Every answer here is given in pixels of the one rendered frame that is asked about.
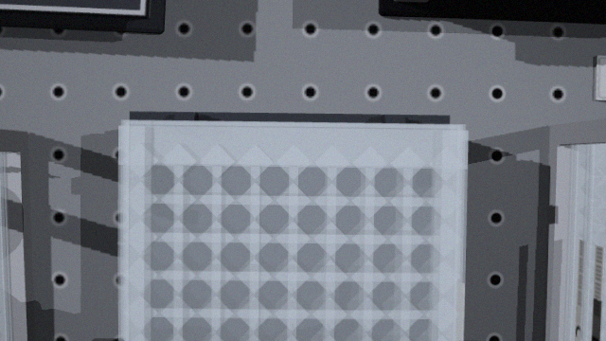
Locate grey perforated base plate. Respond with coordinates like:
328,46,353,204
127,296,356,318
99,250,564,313
0,0,606,341

